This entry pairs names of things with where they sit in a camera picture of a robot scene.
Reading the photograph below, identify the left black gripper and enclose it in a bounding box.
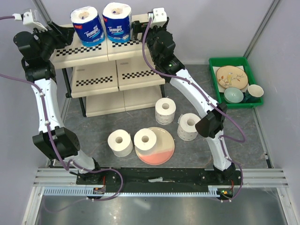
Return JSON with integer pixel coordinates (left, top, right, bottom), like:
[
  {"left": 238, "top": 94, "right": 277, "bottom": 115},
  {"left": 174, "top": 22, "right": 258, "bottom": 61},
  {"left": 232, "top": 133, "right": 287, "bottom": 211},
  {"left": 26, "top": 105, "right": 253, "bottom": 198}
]
[{"left": 31, "top": 21, "right": 75, "bottom": 60}]

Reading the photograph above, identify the blue paper towel roll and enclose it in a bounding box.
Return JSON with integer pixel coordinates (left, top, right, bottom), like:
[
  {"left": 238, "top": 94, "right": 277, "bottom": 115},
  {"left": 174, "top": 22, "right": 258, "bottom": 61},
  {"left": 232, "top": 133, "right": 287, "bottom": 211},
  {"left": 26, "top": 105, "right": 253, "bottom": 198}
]
[{"left": 102, "top": 2, "right": 132, "bottom": 43}]

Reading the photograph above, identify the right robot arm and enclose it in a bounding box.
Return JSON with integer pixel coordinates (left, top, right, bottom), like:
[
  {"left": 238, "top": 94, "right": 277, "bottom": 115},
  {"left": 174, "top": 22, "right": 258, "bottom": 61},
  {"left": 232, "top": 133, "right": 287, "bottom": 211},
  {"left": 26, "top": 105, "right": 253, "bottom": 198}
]
[{"left": 132, "top": 21, "right": 236, "bottom": 185}]

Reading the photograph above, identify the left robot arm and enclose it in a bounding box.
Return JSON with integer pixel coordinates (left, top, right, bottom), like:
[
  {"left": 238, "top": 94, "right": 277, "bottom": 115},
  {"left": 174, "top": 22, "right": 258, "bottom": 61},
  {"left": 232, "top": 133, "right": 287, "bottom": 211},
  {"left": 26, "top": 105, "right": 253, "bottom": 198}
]
[{"left": 14, "top": 22, "right": 103, "bottom": 184}]

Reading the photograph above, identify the beige three-tier shelf rack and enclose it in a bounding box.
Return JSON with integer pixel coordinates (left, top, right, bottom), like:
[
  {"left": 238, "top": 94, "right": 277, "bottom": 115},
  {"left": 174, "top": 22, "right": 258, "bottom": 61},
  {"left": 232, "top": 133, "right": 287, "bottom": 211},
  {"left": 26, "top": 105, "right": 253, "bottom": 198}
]
[{"left": 43, "top": 12, "right": 174, "bottom": 118}]

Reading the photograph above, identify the white roll with dotted print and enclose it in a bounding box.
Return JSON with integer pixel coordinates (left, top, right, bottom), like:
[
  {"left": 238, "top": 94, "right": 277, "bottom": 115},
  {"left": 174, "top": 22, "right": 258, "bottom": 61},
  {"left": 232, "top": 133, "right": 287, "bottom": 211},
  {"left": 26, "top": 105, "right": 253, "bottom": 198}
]
[{"left": 155, "top": 97, "right": 176, "bottom": 125}]

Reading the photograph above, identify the green plastic bin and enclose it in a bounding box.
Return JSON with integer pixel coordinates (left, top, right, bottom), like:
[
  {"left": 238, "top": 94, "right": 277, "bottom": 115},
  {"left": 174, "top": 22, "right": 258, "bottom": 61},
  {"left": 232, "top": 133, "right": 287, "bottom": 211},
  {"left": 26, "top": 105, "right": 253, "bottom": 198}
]
[{"left": 209, "top": 57, "right": 263, "bottom": 109}]

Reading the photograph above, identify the beige plate with bird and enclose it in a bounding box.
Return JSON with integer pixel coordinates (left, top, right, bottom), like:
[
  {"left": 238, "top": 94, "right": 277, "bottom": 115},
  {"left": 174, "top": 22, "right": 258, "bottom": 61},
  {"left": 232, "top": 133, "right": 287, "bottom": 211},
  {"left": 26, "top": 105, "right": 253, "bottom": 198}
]
[{"left": 216, "top": 66, "right": 248, "bottom": 90}]

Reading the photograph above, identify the plain white roll on plate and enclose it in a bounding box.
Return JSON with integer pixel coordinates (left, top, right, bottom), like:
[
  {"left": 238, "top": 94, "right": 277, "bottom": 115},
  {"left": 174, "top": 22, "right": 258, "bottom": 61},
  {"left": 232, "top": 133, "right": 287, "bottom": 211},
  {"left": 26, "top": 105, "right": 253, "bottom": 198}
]
[{"left": 134, "top": 128, "right": 157, "bottom": 156}]

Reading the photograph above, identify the plain white roll on table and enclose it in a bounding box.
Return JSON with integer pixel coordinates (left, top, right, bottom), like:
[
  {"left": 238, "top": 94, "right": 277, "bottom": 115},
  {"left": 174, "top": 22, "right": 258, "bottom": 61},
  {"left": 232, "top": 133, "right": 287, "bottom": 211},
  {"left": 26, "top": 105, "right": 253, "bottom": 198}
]
[{"left": 107, "top": 129, "right": 133, "bottom": 158}]

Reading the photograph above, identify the white roll with pink core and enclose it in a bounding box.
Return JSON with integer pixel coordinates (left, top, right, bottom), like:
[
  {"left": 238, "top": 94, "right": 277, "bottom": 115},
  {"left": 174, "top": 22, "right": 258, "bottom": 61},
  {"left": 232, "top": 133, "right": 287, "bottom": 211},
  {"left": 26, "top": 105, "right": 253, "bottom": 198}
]
[{"left": 177, "top": 113, "right": 201, "bottom": 141}]

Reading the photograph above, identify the light teal ceramic bowl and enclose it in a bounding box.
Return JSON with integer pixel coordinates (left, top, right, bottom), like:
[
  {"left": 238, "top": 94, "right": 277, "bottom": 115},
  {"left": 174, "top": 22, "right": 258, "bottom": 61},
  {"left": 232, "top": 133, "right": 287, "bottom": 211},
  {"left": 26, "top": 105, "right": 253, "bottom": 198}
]
[{"left": 224, "top": 87, "right": 244, "bottom": 104}]

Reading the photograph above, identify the beige and pink plate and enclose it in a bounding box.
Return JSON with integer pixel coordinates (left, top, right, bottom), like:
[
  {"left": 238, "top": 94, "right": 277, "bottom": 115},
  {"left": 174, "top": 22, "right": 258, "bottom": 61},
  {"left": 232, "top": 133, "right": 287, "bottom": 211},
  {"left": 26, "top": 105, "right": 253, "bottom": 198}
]
[{"left": 135, "top": 127, "right": 175, "bottom": 165}]

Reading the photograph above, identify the dark teal mug white inside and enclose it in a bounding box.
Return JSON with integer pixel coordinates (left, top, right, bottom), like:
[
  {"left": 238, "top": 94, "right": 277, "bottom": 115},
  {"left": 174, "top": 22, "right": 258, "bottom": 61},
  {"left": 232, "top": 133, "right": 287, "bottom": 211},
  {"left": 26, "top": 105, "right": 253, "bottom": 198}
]
[{"left": 242, "top": 84, "right": 264, "bottom": 103}]

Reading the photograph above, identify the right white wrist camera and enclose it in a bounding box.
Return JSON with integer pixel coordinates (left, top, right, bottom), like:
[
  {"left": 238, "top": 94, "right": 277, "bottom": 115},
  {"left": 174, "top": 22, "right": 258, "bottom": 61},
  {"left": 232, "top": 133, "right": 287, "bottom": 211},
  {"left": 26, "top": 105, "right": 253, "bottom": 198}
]
[{"left": 148, "top": 7, "right": 167, "bottom": 28}]

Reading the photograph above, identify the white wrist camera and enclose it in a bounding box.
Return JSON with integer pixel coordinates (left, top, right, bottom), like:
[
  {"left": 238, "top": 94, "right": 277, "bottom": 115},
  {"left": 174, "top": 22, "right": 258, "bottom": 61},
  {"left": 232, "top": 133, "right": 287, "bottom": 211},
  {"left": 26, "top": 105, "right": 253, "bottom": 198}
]
[
  {"left": 12, "top": 9, "right": 48, "bottom": 31},
  {"left": 148, "top": 7, "right": 167, "bottom": 28}
]

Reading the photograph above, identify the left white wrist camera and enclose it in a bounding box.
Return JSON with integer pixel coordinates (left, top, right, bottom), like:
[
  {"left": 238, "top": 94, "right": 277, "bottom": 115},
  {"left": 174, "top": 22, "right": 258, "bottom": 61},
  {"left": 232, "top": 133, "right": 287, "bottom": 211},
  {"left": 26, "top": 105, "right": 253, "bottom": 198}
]
[{"left": 12, "top": 9, "right": 48, "bottom": 31}]

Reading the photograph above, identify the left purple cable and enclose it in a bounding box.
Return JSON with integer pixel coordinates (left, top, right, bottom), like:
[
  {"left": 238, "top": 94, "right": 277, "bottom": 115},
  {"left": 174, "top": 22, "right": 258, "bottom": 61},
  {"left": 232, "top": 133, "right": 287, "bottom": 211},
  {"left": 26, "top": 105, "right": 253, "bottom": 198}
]
[{"left": 0, "top": 15, "right": 124, "bottom": 213}]

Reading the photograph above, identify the purple cable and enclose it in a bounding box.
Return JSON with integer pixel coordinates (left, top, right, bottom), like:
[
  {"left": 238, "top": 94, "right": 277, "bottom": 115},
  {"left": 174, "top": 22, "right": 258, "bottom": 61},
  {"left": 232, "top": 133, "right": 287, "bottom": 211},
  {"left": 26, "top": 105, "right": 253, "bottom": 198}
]
[
  {"left": 142, "top": 18, "right": 246, "bottom": 202},
  {"left": 0, "top": 15, "right": 124, "bottom": 213}
]

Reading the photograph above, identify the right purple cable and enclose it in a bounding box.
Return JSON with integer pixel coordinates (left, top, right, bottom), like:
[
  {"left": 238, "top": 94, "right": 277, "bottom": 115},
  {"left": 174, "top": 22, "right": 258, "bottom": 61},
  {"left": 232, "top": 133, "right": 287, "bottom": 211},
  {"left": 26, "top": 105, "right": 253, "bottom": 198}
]
[{"left": 142, "top": 18, "right": 246, "bottom": 202}]

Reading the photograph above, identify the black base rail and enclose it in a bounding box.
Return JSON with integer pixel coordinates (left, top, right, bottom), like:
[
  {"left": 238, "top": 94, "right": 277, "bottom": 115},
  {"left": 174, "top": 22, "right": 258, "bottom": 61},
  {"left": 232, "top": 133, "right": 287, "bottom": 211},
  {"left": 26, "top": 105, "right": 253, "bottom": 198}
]
[{"left": 76, "top": 167, "right": 241, "bottom": 194}]

